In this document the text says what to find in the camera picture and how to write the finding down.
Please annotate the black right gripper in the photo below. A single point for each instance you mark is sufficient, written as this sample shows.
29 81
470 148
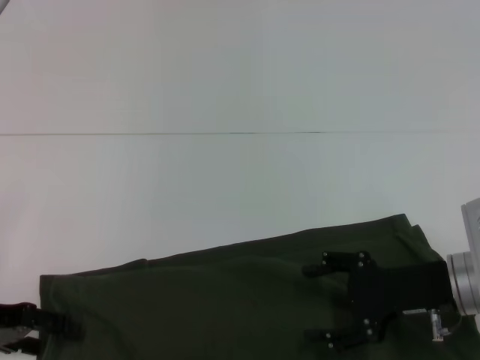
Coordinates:
392 288

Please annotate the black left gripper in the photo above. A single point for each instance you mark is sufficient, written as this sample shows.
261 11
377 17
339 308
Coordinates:
17 318

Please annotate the dark green shirt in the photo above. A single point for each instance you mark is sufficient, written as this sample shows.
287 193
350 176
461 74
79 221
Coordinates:
225 307

